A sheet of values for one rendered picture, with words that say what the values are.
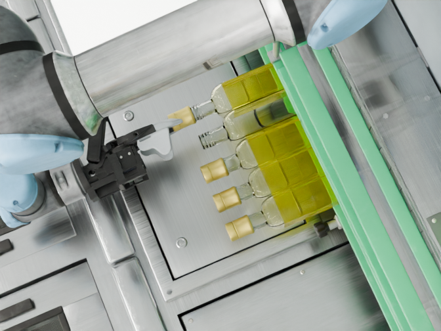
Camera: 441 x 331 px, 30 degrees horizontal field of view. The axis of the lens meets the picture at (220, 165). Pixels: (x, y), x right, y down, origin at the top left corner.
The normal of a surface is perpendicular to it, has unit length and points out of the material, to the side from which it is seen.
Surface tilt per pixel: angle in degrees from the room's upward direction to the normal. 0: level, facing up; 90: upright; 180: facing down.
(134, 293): 90
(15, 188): 90
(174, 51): 84
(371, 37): 90
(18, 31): 136
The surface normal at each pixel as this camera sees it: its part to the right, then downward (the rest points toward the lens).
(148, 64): 0.05, 0.22
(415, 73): -0.04, -0.25
